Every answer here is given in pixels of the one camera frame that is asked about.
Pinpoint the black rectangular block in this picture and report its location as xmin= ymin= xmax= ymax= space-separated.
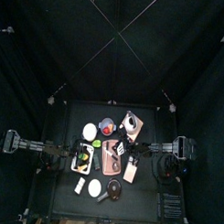
xmin=92 ymin=153 xmax=102 ymax=171

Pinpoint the grey toy frying pan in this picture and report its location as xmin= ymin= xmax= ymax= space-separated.
xmin=96 ymin=177 xmax=123 ymax=204

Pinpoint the white dish rack tray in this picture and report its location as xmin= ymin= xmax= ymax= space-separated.
xmin=69 ymin=142 xmax=95 ymax=176

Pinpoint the white rectangular block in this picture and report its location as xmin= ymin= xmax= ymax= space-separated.
xmin=73 ymin=176 xmax=87 ymax=197

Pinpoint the cream toy knife holder block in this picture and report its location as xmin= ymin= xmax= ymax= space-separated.
xmin=123 ymin=155 xmax=140 ymax=185

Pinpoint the white round bowl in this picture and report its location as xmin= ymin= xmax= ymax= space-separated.
xmin=81 ymin=122 xmax=99 ymax=143

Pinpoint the tan box with utensil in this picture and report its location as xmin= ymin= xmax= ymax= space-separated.
xmin=119 ymin=110 xmax=145 ymax=143

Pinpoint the green toy lime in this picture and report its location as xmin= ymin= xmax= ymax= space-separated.
xmin=91 ymin=139 xmax=102 ymax=149

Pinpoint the dark glass pan lid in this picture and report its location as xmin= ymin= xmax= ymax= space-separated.
xmin=106 ymin=178 xmax=123 ymax=200

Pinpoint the white handled toy knife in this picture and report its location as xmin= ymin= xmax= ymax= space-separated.
xmin=104 ymin=141 xmax=119 ymax=163

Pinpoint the round metal cup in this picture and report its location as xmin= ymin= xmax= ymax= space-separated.
xmin=111 ymin=162 xmax=121 ymax=173

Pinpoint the yellow toy banana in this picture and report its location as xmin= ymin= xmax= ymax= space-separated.
xmin=76 ymin=164 xmax=88 ymax=173

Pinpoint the white slotted turner black handle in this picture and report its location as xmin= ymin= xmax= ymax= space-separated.
xmin=114 ymin=140 xmax=126 ymax=157

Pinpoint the pink cutting board tray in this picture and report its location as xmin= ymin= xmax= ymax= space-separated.
xmin=101 ymin=138 xmax=123 ymax=177

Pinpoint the black round base red light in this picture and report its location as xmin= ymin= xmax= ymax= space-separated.
xmin=155 ymin=153 xmax=180 ymax=185
xmin=37 ymin=151 xmax=66 ymax=175

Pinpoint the grey toy pot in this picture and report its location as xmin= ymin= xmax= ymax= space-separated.
xmin=98 ymin=117 xmax=117 ymax=137

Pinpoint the white round plate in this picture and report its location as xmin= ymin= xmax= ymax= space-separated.
xmin=87 ymin=178 xmax=102 ymax=198

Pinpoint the green yellow toy vegetable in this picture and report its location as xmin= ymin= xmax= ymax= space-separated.
xmin=78 ymin=152 xmax=90 ymax=162

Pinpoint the white silver toy kettle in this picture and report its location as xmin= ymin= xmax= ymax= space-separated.
xmin=119 ymin=112 xmax=139 ymax=134

